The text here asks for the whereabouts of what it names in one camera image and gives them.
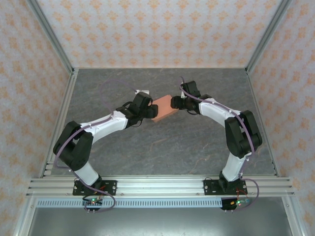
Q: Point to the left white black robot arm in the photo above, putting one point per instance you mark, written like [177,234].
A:
[108,125]

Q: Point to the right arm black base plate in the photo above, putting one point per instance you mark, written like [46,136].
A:
[209,186]

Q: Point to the pink paper box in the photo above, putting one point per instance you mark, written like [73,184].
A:
[165,108]

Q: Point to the aluminium frame post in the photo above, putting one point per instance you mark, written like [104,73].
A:
[49,34]
[268,37]

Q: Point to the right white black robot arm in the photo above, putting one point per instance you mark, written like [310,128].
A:
[216,110]

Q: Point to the aluminium frame leg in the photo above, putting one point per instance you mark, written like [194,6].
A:
[294,218]
[24,218]

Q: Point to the aluminium table side rail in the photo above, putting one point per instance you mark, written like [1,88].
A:
[64,105]
[261,118]

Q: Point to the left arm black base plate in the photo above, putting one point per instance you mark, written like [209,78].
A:
[110,186]

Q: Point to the grey metal sheet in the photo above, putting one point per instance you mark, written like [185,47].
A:
[157,222]

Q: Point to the aluminium mounting rail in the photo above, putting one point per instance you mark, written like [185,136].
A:
[160,185]

